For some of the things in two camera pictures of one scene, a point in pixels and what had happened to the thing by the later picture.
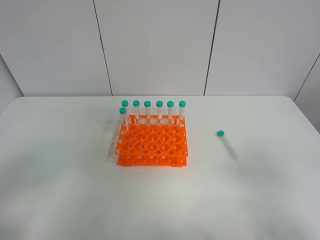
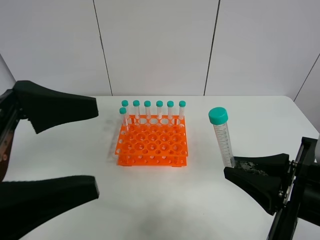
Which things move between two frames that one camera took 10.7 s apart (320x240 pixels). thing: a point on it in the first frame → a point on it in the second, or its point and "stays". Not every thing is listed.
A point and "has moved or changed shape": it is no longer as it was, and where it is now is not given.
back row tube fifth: (170, 104) stays
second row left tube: (125, 123) stays
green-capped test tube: (220, 133) has moved or changed shape
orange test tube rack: (152, 141) stays
